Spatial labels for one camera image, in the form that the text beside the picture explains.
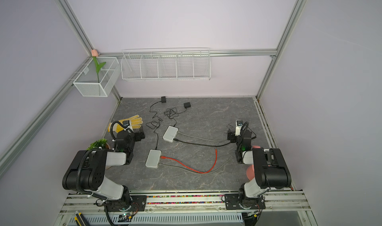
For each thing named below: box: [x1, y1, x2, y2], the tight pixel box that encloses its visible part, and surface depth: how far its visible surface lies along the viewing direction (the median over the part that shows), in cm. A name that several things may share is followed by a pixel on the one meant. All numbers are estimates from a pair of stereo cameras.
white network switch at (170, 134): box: [162, 125, 179, 143], surface depth 99 cm
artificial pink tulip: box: [91, 49, 106, 84], surface depth 92 cm
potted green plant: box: [86, 138, 110, 151], surface depth 81 cm
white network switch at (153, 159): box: [145, 148, 162, 169], surface depth 89 cm
